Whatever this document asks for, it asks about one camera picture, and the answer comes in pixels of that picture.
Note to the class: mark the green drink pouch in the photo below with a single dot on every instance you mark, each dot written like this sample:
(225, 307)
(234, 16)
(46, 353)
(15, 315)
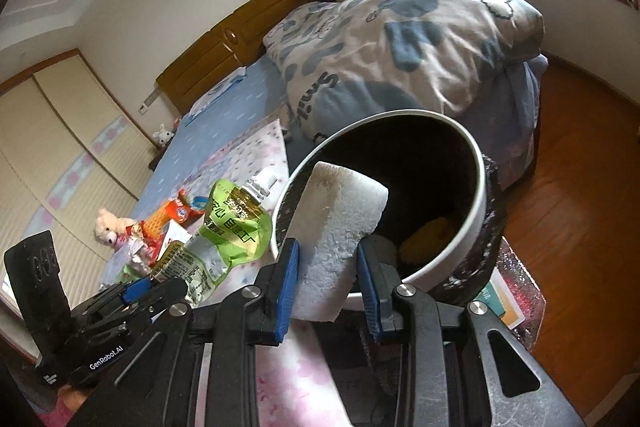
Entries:
(235, 227)

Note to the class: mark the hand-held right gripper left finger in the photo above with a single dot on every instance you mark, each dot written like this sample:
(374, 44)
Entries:
(285, 289)

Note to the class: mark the blue bed sheet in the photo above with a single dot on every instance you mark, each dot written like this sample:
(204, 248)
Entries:
(225, 117)

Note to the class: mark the yellow wrapper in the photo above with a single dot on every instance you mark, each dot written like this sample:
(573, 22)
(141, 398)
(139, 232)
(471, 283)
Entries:
(425, 239)

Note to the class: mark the cream sliding wardrobe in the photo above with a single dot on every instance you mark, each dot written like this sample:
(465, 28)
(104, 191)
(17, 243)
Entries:
(50, 132)

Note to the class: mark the green orange book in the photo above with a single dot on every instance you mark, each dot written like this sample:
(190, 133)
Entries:
(505, 302)

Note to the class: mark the red snack packet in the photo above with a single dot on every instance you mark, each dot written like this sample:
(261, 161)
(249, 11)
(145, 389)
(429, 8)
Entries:
(137, 234)

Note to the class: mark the beige teddy bear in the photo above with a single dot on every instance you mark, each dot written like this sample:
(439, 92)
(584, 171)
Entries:
(106, 227)

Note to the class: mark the wall switch panel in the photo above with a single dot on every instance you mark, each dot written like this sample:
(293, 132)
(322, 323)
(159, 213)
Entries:
(149, 104)

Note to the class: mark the white foam block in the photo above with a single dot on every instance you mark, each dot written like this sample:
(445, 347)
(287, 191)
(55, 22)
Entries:
(335, 227)

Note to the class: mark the glittery plastic bag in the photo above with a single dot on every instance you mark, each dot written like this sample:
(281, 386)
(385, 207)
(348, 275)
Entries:
(525, 277)

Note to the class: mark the blue grey printed quilt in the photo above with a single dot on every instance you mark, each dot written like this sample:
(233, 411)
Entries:
(400, 47)

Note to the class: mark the white round bin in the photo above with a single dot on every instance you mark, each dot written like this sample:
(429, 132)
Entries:
(465, 232)

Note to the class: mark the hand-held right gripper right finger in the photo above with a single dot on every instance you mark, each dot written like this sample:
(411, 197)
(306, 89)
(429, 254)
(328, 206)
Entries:
(371, 289)

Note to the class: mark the white plush rabbit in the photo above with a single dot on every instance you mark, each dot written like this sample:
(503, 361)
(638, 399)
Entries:
(164, 135)

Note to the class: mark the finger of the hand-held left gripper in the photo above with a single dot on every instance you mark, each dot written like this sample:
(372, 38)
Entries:
(167, 294)
(135, 289)

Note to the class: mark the wooden headboard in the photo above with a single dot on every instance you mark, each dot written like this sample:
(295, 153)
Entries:
(210, 52)

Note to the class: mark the blue white pillow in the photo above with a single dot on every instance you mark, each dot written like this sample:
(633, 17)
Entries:
(215, 99)

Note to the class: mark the blue orange snack packet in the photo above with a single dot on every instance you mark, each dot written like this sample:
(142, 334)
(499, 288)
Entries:
(172, 212)

